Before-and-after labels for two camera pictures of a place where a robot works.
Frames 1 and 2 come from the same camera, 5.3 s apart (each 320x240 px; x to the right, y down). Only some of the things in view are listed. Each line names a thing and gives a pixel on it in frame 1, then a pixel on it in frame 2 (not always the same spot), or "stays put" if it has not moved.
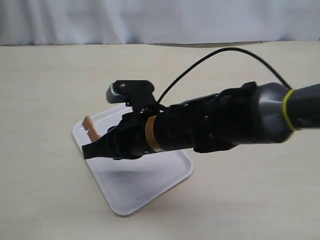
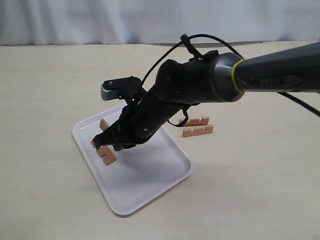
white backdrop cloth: x=59 y=22 stays put
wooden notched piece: x=92 y=132 to x=103 y=124
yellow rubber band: x=285 y=111 to x=232 y=76
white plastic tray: x=130 y=184 stays put
